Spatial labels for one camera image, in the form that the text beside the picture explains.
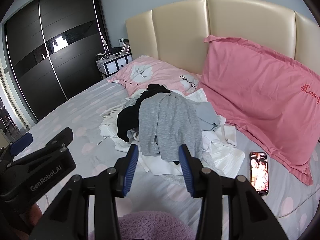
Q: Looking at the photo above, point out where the light blue garment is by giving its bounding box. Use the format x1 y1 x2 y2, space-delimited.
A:
194 102 222 132

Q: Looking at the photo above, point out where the beige padded headboard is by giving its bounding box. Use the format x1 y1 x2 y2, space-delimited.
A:
125 0 320 80

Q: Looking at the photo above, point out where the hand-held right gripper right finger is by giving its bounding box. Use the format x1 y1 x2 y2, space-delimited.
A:
178 144 292 240

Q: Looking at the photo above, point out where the pile of white clothes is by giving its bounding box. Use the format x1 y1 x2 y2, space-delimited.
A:
99 89 245 177

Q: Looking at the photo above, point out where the black sliding wardrobe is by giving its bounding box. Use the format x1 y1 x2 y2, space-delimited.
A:
2 0 110 123

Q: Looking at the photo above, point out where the grey bed with pink dots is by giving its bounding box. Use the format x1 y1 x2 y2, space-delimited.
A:
0 75 320 240

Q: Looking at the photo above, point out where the purple fluffy robe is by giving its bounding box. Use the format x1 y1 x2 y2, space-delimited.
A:
87 211 195 240

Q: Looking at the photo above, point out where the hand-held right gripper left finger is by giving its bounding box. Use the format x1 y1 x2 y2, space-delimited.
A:
29 144 139 240

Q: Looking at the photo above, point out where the pink pillow with cloud print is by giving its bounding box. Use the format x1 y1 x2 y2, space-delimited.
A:
107 55 203 97

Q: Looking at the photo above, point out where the white nightstand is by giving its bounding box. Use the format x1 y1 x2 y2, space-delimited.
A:
96 52 133 79

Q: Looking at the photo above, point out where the grey shirt with black sleeves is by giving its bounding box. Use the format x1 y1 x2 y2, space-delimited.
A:
117 84 203 165

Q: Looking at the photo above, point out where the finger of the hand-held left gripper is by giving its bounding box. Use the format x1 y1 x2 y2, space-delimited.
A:
10 133 34 153
41 127 74 150

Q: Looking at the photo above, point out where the smartphone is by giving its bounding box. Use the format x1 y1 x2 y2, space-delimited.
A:
249 151 270 197

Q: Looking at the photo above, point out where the plain pink pillow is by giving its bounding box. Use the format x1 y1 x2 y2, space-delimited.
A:
199 35 320 186

